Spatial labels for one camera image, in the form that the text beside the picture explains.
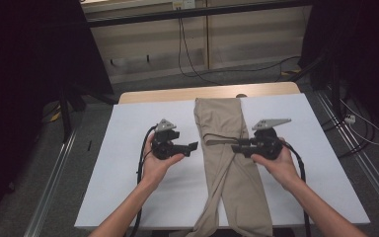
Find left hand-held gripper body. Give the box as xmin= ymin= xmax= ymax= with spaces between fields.
xmin=151 ymin=118 xmax=191 ymax=161

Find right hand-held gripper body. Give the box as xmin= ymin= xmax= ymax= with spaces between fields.
xmin=251 ymin=118 xmax=292 ymax=161

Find beige pants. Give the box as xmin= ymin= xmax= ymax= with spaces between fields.
xmin=171 ymin=97 xmax=274 ymax=237

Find person's left hand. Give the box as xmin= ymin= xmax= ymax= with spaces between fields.
xmin=142 ymin=133 xmax=186 ymax=186

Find person's right hand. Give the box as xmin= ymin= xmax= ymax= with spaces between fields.
xmin=250 ymin=137 xmax=302 ymax=192

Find white table mat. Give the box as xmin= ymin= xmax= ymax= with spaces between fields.
xmin=73 ymin=93 xmax=371 ymax=230

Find yellow floor tape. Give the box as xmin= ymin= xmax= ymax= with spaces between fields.
xmin=280 ymin=68 xmax=302 ymax=77
xmin=42 ymin=102 xmax=62 ymax=124

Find black metal stand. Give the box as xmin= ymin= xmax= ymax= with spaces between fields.
xmin=58 ymin=82 xmax=119 ymax=142
xmin=289 ymin=52 xmax=343 ymax=119

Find beige wooden cabinet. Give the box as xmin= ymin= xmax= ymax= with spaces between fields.
xmin=80 ymin=0 xmax=312 ymax=85

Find black horizontal bar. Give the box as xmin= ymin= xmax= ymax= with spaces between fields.
xmin=85 ymin=0 xmax=314 ymax=29

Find black curtain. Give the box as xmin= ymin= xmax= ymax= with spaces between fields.
xmin=299 ymin=0 xmax=379 ymax=132

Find left hand-held gripper black cable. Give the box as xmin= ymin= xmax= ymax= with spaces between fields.
xmin=129 ymin=124 xmax=159 ymax=237

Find hand-held gripper black cable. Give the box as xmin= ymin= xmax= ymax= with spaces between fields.
xmin=280 ymin=139 xmax=312 ymax=237
xmin=129 ymin=124 xmax=159 ymax=237

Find right hand-held gripper black cable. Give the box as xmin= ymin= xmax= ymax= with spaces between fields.
xmin=280 ymin=139 xmax=312 ymax=237

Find black wall cable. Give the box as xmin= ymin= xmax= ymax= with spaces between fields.
xmin=179 ymin=18 xmax=302 ymax=79
xmin=177 ymin=18 xmax=219 ymax=86

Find black floor cables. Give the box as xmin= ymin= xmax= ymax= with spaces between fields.
xmin=320 ymin=95 xmax=376 ymax=159

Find white floor cable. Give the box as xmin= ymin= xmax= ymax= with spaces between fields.
xmin=339 ymin=98 xmax=379 ymax=146

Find aluminium floor rail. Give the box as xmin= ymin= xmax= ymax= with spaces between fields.
xmin=23 ymin=129 xmax=78 ymax=237
xmin=315 ymin=90 xmax=379 ymax=216

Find white wall socket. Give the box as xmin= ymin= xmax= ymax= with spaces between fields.
xmin=172 ymin=0 xmax=196 ymax=10

